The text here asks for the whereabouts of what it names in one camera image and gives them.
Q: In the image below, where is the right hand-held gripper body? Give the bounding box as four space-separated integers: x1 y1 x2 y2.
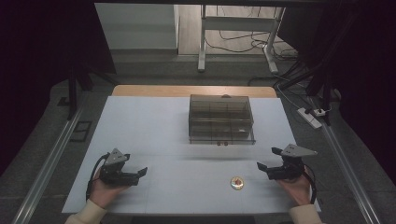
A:
266 143 318 181

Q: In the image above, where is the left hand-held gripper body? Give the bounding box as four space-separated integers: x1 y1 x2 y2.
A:
98 147 140 188

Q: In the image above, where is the person's left hand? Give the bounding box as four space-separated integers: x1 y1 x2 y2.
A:
89 169 129 209

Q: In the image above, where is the person's right hand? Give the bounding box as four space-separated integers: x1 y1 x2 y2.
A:
276 166 312 207

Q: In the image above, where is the white table mat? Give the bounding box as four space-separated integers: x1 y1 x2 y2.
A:
61 95 321 215

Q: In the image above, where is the white power strip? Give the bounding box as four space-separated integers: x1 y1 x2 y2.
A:
296 106 323 130

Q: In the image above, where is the dark floor outlet plate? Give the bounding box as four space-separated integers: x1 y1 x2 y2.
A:
69 120 93 144

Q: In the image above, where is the transparent grey compartment box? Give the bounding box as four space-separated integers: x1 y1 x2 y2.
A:
188 93 257 146

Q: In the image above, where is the black tripod stand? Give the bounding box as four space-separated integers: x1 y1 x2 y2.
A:
274 55 344 127
56 60 120 121

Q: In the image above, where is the black curtain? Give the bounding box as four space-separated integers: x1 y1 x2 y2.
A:
276 6 396 185
0 0 118 176

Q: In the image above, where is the white cabinet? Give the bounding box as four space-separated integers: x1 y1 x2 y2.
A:
94 3 180 50

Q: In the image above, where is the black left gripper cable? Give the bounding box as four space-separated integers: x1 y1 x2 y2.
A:
85 152 111 202

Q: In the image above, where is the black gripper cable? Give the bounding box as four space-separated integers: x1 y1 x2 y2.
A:
301 163 318 205
85 152 111 202

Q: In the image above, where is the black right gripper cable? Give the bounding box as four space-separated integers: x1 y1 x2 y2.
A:
301 163 318 205

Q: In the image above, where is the metal floor rail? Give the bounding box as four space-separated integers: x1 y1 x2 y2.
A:
311 102 382 224
11 104 87 224

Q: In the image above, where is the black floor cable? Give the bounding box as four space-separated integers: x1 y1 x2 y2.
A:
204 29 300 62

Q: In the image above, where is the white metal desk frame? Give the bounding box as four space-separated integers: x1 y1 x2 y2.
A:
197 5 287 75

